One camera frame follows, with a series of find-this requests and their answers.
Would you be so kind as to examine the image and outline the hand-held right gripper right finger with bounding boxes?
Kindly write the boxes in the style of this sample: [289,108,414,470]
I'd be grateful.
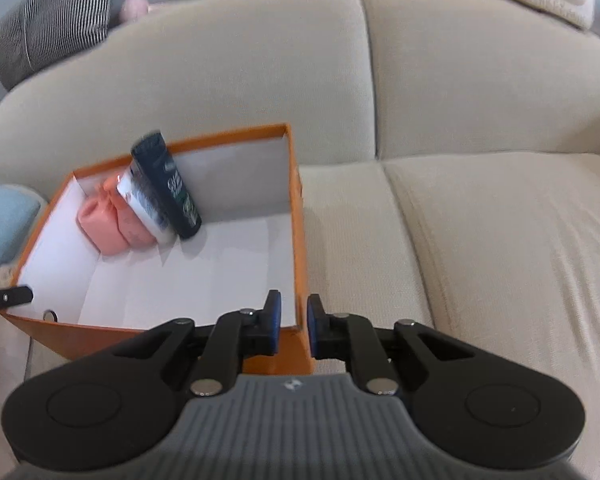
[306,294,481,396]

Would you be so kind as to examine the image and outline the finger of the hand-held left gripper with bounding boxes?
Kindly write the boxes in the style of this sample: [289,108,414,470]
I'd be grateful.
[0,285,34,316]

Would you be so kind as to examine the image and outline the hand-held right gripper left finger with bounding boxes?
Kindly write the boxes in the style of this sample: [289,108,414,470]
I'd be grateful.
[112,289,282,397]

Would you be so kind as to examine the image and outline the pink tube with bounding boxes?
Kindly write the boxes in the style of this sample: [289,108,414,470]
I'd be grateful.
[76,194,131,256]

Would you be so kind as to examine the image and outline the orange cardboard box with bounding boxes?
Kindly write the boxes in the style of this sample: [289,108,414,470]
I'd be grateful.
[0,123,313,376]

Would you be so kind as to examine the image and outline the pink bottle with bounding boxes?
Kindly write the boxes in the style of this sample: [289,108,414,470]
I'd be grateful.
[102,175,157,248]

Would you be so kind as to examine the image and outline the white lotion tube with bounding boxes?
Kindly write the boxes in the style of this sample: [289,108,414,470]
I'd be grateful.
[116,165,176,245]

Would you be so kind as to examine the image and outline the dark shampoo bottle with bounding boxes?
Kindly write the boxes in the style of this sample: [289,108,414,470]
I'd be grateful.
[130,130,203,240]

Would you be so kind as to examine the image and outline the light blue pillow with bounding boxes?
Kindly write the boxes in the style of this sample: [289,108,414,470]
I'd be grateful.
[0,178,48,273]

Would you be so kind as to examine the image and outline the beige sofa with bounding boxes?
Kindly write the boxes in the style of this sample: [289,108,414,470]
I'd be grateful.
[0,0,600,480]

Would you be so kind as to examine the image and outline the houndstooth pillow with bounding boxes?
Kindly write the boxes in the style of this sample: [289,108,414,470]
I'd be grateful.
[0,0,115,92]

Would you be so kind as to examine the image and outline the pink plush toy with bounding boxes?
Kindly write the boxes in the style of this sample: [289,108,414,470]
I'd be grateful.
[120,0,153,23]

